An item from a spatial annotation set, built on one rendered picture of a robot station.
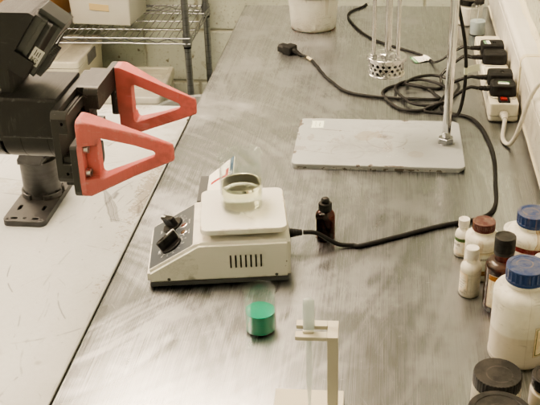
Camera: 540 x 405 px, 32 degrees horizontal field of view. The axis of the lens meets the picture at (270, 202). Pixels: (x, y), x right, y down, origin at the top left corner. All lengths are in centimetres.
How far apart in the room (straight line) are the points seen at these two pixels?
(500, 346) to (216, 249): 40
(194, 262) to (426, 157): 53
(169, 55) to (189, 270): 264
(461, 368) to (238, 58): 117
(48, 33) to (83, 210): 78
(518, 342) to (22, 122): 64
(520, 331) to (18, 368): 61
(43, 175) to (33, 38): 78
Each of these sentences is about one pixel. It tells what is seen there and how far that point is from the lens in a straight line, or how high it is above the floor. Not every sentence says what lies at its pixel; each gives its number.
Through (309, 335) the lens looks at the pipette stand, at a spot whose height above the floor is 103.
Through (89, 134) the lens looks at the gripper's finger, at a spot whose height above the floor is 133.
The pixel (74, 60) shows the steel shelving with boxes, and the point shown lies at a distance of 359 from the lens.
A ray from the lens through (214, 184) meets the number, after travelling 155.
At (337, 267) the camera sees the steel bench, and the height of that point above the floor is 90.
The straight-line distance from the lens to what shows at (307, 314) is 99.
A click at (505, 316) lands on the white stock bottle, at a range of 114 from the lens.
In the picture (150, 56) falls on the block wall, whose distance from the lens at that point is 391.
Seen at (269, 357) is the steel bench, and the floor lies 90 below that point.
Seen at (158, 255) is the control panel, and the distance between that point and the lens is 132.
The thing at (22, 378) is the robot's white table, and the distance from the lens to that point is 120.
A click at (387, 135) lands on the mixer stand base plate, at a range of 173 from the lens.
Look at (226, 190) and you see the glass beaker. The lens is 129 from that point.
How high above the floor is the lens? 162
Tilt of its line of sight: 29 degrees down
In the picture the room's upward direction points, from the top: 2 degrees counter-clockwise
